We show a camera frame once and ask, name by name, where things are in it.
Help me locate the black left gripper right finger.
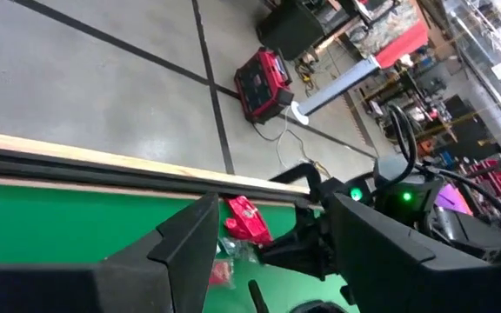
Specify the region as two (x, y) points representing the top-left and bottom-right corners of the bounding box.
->
(329, 193), (501, 313)

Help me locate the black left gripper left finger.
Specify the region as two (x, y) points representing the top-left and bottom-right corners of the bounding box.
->
(0, 193), (221, 313)

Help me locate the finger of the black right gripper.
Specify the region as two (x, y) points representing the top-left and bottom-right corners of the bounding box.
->
(258, 232), (337, 279)
(270, 163), (324, 203)

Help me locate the red KitKat wrapper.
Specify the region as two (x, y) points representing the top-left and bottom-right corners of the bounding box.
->
(223, 194), (274, 247)

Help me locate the white floor stand with pole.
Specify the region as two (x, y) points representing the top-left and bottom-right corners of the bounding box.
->
(291, 55), (382, 127)

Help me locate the purple object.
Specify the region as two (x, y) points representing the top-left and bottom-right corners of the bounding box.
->
(433, 183), (474, 216)

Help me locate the red and black toolbox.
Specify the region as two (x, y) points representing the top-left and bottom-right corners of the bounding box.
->
(233, 46), (296, 125)

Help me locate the black cabinet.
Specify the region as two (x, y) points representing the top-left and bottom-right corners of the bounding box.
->
(257, 0), (326, 62)

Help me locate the red panel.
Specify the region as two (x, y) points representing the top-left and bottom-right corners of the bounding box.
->
(374, 19), (430, 70)

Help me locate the wooden base board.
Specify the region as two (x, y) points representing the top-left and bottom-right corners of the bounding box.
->
(0, 129), (311, 195)

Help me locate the white floor cable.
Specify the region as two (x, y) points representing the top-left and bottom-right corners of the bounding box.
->
(250, 108), (321, 175)

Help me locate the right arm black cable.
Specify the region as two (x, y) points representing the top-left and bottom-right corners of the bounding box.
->
(424, 167), (501, 257)
(384, 103), (420, 195)

